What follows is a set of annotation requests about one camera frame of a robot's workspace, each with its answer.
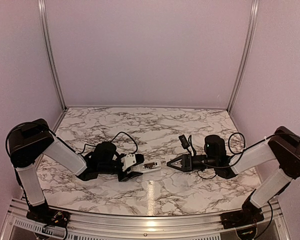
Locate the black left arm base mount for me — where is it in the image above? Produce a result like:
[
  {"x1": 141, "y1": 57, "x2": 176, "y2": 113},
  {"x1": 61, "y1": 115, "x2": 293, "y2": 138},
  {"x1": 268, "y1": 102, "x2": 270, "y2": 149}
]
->
[{"x1": 26, "y1": 198, "x2": 70, "y2": 228}]

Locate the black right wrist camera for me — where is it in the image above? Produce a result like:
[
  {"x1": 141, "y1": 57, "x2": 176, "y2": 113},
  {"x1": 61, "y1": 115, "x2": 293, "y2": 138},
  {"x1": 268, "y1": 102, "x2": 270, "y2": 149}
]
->
[{"x1": 178, "y1": 134, "x2": 190, "y2": 150}]

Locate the aluminium frame corner post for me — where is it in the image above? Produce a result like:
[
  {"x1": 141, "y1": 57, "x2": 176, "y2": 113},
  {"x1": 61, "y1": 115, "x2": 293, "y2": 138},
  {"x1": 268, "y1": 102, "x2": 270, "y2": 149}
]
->
[
  {"x1": 226, "y1": 0, "x2": 260, "y2": 115},
  {"x1": 38, "y1": 0, "x2": 68, "y2": 112}
]

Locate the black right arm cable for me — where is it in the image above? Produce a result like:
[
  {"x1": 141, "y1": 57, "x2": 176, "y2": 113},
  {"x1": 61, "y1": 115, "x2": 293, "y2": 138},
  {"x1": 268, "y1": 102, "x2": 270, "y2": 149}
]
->
[{"x1": 186, "y1": 131, "x2": 300, "y2": 181}]

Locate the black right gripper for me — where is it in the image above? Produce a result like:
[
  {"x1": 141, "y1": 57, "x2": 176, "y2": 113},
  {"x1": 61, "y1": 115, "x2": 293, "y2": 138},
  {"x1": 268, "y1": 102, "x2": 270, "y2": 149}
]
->
[{"x1": 167, "y1": 153, "x2": 218, "y2": 172}]

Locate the aluminium frame corner post left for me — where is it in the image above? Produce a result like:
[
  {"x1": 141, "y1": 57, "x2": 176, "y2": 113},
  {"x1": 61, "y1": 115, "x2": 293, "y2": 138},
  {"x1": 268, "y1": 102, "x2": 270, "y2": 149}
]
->
[{"x1": 38, "y1": 0, "x2": 68, "y2": 112}]

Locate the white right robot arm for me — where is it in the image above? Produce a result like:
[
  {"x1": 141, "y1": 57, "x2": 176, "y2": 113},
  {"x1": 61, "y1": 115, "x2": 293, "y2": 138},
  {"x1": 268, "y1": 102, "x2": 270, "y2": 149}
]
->
[{"x1": 166, "y1": 126, "x2": 300, "y2": 224}]

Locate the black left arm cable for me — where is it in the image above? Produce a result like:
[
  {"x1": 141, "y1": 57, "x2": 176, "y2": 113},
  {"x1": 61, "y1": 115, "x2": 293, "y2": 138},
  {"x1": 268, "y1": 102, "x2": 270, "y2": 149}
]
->
[{"x1": 77, "y1": 131, "x2": 138, "y2": 161}]

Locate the white battery cover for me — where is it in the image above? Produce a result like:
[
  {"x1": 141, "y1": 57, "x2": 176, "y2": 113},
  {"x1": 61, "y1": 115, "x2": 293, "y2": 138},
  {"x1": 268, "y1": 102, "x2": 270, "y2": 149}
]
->
[{"x1": 164, "y1": 156, "x2": 173, "y2": 162}]

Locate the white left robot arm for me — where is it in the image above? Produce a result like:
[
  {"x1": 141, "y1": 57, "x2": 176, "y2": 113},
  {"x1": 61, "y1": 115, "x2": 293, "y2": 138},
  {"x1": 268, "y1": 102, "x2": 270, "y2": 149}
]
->
[{"x1": 5, "y1": 118, "x2": 145, "y2": 223}]

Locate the white remote control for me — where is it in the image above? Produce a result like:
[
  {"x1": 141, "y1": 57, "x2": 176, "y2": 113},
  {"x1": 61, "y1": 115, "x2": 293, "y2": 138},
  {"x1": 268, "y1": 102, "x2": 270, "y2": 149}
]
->
[{"x1": 134, "y1": 161, "x2": 162, "y2": 174}]

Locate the aluminium frame corner post right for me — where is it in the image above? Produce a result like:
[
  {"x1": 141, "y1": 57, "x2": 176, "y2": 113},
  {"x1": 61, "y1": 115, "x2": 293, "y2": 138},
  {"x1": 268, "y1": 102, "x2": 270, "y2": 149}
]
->
[{"x1": 226, "y1": 0, "x2": 260, "y2": 115}]

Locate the aluminium front frame rail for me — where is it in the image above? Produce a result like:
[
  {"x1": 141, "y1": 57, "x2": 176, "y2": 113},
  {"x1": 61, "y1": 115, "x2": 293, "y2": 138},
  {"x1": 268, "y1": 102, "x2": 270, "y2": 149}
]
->
[{"x1": 0, "y1": 196, "x2": 293, "y2": 240}]

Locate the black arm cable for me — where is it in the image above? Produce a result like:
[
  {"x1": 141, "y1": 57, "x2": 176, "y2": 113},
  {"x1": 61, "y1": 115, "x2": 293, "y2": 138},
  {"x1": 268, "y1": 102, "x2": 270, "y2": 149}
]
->
[
  {"x1": 77, "y1": 131, "x2": 138, "y2": 161},
  {"x1": 186, "y1": 131, "x2": 300, "y2": 181}
]

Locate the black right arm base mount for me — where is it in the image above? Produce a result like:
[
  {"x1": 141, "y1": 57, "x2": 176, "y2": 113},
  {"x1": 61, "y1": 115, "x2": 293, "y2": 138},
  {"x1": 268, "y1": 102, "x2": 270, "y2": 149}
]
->
[{"x1": 220, "y1": 198, "x2": 265, "y2": 229}]

